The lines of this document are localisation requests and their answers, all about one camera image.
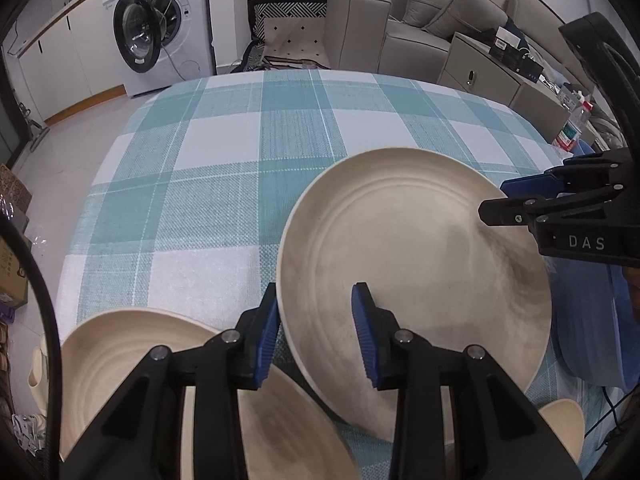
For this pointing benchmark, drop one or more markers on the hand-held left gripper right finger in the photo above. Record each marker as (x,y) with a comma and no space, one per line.
(364,330)

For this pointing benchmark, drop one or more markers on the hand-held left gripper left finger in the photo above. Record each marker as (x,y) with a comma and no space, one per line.
(266,345)

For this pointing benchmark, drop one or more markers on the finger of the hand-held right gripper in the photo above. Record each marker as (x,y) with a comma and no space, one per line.
(530,187)
(505,211)

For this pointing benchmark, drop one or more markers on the large blue bowl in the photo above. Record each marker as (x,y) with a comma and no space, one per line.
(585,320)

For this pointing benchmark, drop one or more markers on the beige plate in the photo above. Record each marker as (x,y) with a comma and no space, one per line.
(425,260)
(125,335)
(565,425)

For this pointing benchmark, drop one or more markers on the plastic water bottle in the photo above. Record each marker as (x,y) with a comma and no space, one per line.
(575,125)

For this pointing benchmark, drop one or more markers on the black box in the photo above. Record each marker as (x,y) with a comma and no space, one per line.
(520,62)

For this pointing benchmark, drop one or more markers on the grey side cabinet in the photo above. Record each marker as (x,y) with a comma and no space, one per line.
(475,65)

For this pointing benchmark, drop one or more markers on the teal checkered tablecloth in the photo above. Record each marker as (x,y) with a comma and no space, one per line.
(225,170)

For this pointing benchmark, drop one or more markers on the beige slipper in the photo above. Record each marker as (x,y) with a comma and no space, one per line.
(37,380)

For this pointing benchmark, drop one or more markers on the grey sofa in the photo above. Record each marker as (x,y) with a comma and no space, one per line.
(360,25)

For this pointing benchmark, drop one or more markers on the cardboard box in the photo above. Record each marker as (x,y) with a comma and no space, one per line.
(12,280)

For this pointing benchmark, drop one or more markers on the black white patterned rug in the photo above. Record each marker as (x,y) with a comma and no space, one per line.
(290,35)

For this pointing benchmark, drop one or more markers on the patterned brown box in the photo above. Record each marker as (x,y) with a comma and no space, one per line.
(14,192)

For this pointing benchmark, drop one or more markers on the white washing machine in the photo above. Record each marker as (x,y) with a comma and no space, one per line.
(190,35)

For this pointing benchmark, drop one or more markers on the white kitchen cabinet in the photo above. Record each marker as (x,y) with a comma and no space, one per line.
(65,60)

